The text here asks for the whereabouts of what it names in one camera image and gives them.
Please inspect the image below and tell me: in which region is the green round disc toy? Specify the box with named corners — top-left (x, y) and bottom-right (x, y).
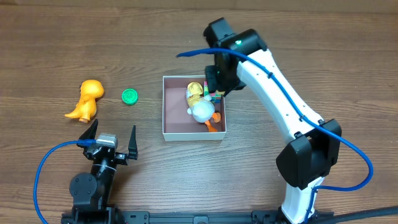
top-left (121, 88), bottom-right (139, 105)

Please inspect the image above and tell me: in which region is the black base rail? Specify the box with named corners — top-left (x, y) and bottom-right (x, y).
top-left (60, 207), bottom-right (335, 224)

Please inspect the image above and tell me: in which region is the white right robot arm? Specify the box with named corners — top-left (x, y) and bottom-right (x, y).
top-left (203, 18), bottom-right (341, 223)

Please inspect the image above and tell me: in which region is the orange dinosaur toy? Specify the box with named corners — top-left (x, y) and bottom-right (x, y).
top-left (65, 80), bottom-right (104, 123)

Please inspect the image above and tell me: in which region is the black thick cable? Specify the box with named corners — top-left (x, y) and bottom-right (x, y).
top-left (323, 205), bottom-right (398, 224)

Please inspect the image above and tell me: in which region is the multicolour puzzle cube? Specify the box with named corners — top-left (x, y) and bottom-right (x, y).
top-left (203, 81), bottom-right (224, 103)

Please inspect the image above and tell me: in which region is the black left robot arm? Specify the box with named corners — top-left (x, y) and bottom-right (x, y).
top-left (69, 120), bottom-right (138, 210)

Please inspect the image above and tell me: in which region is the white cardboard box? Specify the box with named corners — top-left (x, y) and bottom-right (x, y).
top-left (162, 75), bottom-right (226, 141)

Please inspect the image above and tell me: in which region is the white duck toy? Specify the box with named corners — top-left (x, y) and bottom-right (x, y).
top-left (186, 82), bottom-right (221, 132)

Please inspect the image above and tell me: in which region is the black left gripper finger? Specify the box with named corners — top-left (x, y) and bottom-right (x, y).
top-left (128, 125), bottom-right (138, 160)
top-left (79, 119), bottom-right (98, 140)

